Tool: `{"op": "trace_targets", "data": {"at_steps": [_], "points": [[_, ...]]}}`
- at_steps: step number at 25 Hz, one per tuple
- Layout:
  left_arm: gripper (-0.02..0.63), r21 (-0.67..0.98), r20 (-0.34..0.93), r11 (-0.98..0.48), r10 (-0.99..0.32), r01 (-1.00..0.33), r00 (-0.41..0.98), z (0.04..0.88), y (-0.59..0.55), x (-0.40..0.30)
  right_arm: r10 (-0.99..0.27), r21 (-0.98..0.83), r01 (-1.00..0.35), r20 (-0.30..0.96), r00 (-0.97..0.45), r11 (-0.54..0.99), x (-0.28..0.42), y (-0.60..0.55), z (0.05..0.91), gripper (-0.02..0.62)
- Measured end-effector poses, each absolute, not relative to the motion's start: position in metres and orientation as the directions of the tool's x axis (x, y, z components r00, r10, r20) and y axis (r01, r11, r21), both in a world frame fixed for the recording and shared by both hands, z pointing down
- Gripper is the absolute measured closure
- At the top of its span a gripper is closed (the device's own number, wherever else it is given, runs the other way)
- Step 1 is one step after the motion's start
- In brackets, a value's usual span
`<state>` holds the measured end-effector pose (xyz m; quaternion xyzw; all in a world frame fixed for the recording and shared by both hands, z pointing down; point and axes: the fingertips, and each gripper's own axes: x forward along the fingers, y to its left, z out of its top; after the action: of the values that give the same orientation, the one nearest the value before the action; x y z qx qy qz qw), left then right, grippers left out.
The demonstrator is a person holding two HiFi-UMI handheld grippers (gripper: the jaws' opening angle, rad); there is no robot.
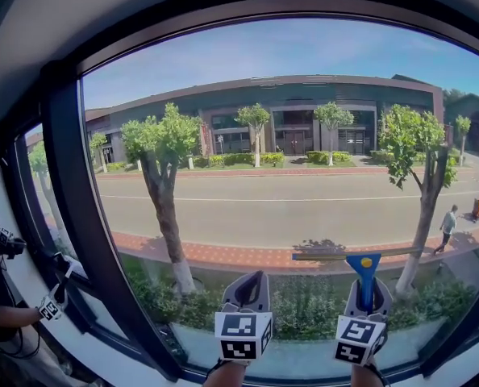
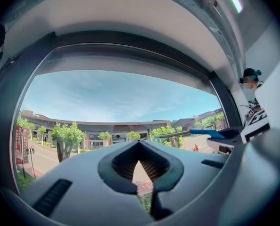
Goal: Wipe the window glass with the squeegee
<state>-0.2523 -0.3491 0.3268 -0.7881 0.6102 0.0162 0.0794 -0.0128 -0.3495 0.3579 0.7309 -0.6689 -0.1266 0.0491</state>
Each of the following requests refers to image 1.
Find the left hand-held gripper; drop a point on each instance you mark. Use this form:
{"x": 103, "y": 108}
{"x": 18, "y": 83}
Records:
{"x": 239, "y": 333}

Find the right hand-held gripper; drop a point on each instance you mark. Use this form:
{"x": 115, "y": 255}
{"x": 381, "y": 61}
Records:
{"x": 358, "y": 339}

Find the blue squeegee with brass blade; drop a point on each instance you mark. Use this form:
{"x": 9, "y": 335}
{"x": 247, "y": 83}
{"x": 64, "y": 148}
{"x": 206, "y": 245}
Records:
{"x": 366, "y": 280}

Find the large window glass pane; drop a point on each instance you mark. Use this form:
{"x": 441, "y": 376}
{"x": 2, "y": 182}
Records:
{"x": 263, "y": 47}

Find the person's right forearm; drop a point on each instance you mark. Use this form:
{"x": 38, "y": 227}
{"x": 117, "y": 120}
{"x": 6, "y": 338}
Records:
{"x": 364, "y": 377}

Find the person's left forearm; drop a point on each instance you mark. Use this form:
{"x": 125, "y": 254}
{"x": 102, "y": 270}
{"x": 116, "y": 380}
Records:
{"x": 225, "y": 375}

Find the leaning roadside tree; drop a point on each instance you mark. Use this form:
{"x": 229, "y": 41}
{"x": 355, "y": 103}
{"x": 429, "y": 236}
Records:
{"x": 165, "y": 216}

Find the narrow window glass pane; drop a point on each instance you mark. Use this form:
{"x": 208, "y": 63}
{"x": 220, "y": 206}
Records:
{"x": 42, "y": 167}
{"x": 102, "y": 313}

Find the row of small street trees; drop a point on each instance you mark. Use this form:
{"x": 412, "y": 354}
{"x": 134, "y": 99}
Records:
{"x": 253, "y": 115}

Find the long dark grey building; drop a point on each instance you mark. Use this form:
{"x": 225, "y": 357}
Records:
{"x": 304, "y": 91}

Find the small grey gabled building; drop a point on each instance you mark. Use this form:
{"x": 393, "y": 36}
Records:
{"x": 473, "y": 115}

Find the black window frame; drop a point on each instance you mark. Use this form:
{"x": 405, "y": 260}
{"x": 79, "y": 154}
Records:
{"x": 74, "y": 176}

